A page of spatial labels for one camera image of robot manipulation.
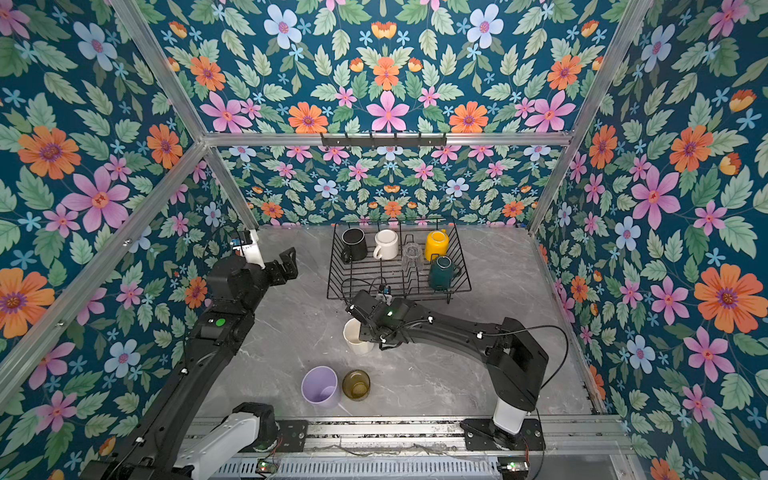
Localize black wire dish rack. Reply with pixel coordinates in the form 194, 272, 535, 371
326, 218, 472, 303

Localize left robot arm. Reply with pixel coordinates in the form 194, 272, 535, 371
81, 248, 298, 479

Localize cream mug with handle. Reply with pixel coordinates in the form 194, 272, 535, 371
343, 318, 376, 355

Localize olive green glass cup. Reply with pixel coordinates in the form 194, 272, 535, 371
342, 369, 371, 401

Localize lilac plastic cup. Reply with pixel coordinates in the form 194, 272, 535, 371
301, 366, 341, 408

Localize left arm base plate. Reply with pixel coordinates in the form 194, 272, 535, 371
240, 420, 309, 455

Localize black mug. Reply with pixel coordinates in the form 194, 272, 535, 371
341, 228, 368, 263

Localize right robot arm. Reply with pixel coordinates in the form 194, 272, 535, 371
347, 291, 549, 447

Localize cream mug green handle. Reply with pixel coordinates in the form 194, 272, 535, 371
428, 254, 462, 291

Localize yellow mug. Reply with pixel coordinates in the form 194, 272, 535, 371
424, 230, 450, 262

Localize red interior white mug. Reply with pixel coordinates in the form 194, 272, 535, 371
372, 229, 399, 261

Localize clear glass cup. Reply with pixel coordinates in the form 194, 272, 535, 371
401, 241, 423, 277

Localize black wall hook rail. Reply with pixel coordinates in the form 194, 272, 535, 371
320, 133, 448, 148

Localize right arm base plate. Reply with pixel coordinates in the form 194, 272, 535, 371
459, 418, 546, 451

